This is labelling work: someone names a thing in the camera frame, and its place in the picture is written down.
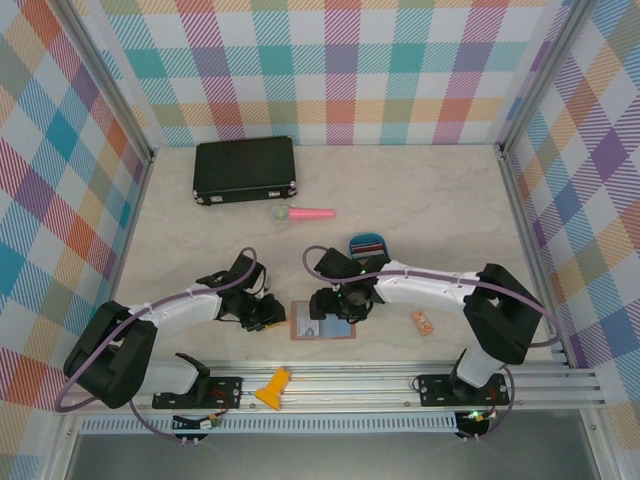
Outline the white card with grey print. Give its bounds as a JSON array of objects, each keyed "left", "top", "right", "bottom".
[{"left": 294, "top": 304, "right": 321, "bottom": 338}]

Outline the blue oval card tray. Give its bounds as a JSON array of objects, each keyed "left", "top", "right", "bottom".
[{"left": 348, "top": 232, "right": 392, "bottom": 262}]

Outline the small orange printed card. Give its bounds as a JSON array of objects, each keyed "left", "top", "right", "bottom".
[{"left": 409, "top": 309, "right": 436, "bottom": 336}]

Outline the yellow spare gripper finger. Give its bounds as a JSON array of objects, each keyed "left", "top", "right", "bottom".
[{"left": 253, "top": 367, "right": 293, "bottom": 412}]

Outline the pink toy microphone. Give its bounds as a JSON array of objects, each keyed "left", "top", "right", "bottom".
[{"left": 270, "top": 204, "right": 336, "bottom": 225}]

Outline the black hard case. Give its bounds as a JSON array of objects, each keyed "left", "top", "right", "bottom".
[{"left": 192, "top": 135, "right": 300, "bottom": 206}]

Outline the grey metal panel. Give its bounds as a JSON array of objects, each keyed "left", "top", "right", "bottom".
[{"left": 64, "top": 432, "right": 601, "bottom": 480}]

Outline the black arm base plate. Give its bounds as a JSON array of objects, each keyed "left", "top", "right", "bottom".
[
  {"left": 151, "top": 374, "right": 245, "bottom": 411},
  {"left": 416, "top": 372, "right": 512, "bottom": 409}
]

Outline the aluminium mounting rail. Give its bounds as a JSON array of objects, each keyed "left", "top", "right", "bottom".
[{"left": 53, "top": 360, "right": 607, "bottom": 415}]

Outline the white slotted cable duct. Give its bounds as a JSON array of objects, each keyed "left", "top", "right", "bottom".
[{"left": 79, "top": 412, "right": 460, "bottom": 435}]

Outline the aluminium table edge rail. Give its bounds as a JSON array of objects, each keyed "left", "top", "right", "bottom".
[
  {"left": 89, "top": 149, "right": 157, "bottom": 374},
  {"left": 494, "top": 144, "right": 574, "bottom": 369}
]

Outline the aluminium frame post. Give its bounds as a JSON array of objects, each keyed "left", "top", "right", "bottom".
[
  {"left": 493, "top": 0, "right": 597, "bottom": 162},
  {"left": 52, "top": 0, "right": 157, "bottom": 164}
]

